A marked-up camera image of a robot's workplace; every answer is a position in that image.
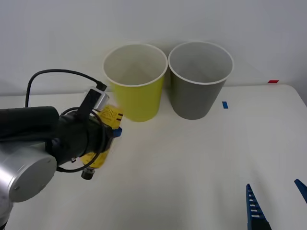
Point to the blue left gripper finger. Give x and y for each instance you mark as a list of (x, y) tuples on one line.
[(118, 132)]

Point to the grey plastic waste bin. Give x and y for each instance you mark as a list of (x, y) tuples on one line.
[(194, 100)]

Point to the yellow-green plastic waste bin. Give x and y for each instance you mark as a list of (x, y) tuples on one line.
[(139, 100)]

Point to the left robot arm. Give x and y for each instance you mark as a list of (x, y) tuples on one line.
[(24, 167)]

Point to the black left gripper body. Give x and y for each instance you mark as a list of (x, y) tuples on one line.
[(96, 136)]

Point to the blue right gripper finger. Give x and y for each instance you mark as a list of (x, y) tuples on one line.
[(302, 188), (254, 210)]

